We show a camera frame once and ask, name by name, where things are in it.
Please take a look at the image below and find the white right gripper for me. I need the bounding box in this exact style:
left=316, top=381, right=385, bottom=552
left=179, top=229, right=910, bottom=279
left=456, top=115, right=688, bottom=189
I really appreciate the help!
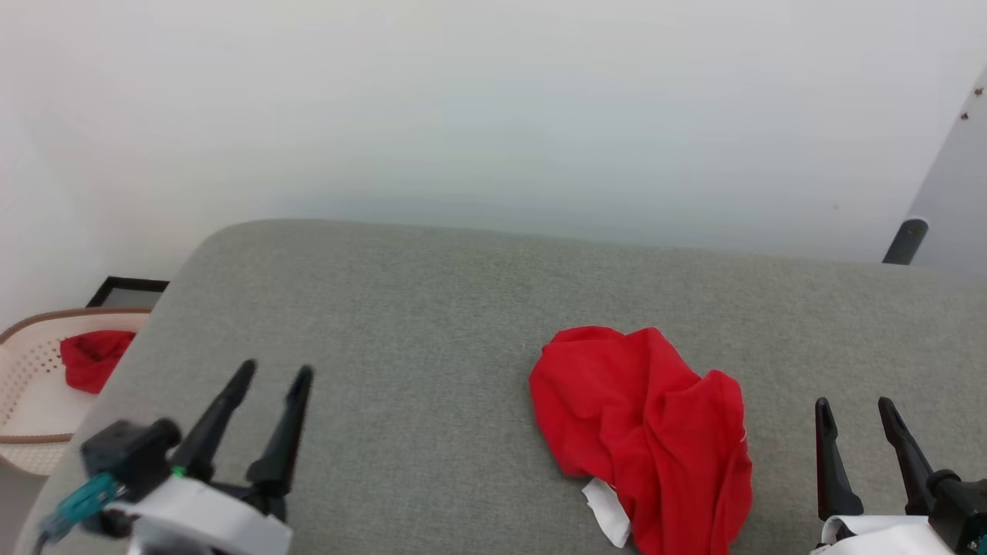
left=811, top=398, right=957, bottom=555

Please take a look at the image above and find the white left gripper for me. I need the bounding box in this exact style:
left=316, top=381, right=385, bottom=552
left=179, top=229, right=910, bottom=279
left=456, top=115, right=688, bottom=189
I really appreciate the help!
left=116, top=359, right=315, bottom=555

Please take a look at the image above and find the red white basketball jersey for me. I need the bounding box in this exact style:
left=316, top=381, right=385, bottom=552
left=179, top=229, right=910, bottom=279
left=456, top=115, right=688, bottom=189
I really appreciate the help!
left=529, top=325, right=753, bottom=555

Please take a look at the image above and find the plain red cloth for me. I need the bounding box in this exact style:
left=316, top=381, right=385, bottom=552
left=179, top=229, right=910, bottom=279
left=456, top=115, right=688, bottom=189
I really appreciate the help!
left=60, top=330, right=136, bottom=395

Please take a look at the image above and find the beige perforated laundry basket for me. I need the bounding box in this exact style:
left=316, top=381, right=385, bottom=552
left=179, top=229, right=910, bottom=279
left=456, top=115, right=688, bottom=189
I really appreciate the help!
left=0, top=307, right=153, bottom=475

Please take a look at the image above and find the teal left camera cable connector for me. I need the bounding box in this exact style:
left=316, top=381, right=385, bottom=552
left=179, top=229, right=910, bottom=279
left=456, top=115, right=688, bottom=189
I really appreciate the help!
left=39, top=473, right=118, bottom=540

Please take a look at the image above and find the black picture frame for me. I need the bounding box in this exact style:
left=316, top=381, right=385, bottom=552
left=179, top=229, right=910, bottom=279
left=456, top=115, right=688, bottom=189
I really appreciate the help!
left=85, top=276, right=170, bottom=309

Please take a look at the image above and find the dark grey cylindrical post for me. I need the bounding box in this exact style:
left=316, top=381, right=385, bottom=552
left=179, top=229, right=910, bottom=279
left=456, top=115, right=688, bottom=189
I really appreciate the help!
left=883, top=219, right=929, bottom=265

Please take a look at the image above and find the grey wall panel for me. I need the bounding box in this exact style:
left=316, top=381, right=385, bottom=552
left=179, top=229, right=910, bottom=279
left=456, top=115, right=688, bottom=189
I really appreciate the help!
left=906, top=66, right=987, bottom=271

